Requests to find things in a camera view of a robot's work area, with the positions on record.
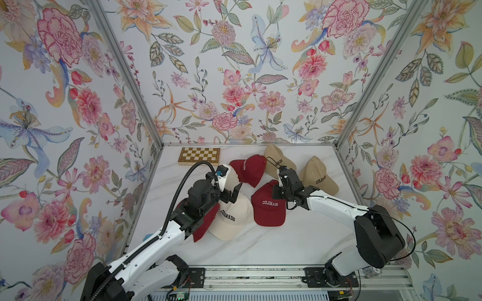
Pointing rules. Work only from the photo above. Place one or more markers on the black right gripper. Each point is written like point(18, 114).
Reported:
point(284, 179)

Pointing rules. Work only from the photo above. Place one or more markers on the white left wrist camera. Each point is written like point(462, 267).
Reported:
point(221, 176)

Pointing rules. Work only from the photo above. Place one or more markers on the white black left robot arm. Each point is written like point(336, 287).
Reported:
point(149, 267)

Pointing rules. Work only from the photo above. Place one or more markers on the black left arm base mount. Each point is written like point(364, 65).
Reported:
point(188, 274)

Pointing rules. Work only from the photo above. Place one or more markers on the tan cap right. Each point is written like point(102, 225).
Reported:
point(315, 174)

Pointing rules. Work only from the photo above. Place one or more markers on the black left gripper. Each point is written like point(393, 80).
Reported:
point(228, 198)

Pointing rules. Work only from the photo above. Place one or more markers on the cream Colorado cap front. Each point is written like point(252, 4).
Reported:
point(231, 218)

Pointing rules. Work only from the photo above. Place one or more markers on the tan cap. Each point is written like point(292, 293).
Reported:
point(275, 159)
point(315, 174)

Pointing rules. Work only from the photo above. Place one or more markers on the cream cap behind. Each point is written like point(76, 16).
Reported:
point(232, 179)

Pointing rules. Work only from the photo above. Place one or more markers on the wooden chessboard box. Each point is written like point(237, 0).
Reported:
point(191, 155)

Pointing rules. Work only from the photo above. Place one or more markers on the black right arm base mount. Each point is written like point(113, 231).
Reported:
point(327, 277)

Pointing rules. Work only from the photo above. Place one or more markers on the red Colorado cap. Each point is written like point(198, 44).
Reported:
point(268, 212)

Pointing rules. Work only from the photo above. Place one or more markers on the tan cap back middle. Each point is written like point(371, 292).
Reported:
point(275, 159)

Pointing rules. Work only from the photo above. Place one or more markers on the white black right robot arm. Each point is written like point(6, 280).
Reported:
point(378, 239)

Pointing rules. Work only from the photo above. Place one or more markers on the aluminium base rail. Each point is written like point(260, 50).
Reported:
point(290, 277)

